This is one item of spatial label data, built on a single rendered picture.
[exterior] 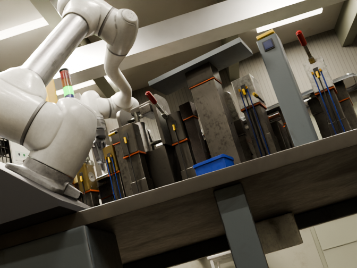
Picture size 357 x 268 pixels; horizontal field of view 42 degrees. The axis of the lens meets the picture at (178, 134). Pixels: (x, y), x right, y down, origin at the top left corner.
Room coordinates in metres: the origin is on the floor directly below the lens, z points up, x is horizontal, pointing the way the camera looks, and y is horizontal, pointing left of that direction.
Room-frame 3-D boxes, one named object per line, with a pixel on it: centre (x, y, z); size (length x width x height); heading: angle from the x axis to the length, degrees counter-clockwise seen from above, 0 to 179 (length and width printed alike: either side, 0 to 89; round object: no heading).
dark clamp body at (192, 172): (1.72, -0.01, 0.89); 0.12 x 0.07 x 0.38; 158
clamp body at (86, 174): (1.94, 0.44, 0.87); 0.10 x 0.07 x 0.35; 158
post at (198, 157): (1.70, -0.06, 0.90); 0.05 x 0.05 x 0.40; 68
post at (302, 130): (1.43, -0.38, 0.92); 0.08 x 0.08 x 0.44; 68
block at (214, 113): (1.53, -0.14, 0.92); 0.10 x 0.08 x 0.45; 68
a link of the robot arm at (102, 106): (2.11, 0.37, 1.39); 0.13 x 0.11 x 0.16; 120
